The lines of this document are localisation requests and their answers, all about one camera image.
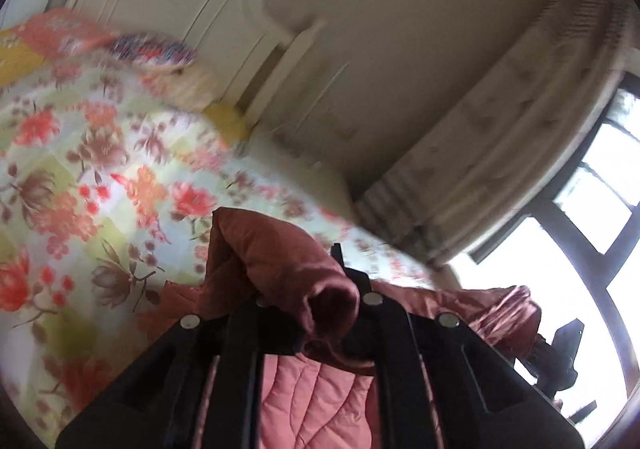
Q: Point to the purple patterned cushion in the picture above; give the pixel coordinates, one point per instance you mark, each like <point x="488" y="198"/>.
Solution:
<point x="150" y="51"/>

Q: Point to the cream pillow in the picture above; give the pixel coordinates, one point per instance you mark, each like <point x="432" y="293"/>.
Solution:
<point x="197" y="86"/>

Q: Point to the pink quilted jacket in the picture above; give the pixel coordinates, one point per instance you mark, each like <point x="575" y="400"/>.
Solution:
<point x="280" y="259"/>

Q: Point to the dark framed window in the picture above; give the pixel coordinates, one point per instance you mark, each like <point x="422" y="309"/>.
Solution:
<point x="575" y="239"/>

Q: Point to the floral bed sheet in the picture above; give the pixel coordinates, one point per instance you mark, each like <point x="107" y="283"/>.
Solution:
<point x="100" y="154"/>

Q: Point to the printed beige curtain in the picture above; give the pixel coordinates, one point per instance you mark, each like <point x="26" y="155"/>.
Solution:
<point x="500" y="139"/>

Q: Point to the pink floral pillow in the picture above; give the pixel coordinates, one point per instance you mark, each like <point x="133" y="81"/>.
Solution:
<point x="65" y="31"/>

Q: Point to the yellow bed sheet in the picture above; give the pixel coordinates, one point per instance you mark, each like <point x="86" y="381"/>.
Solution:
<point x="227" y="124"/>

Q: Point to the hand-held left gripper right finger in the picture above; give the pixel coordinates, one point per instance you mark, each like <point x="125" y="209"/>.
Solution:
<point x="400" y="354"/>

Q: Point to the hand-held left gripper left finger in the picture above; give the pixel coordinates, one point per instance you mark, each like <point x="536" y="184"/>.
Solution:
<point x="240" y="354"/>

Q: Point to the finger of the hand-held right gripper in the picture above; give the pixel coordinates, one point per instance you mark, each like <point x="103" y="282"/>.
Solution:
<point x="542" y="359"/>

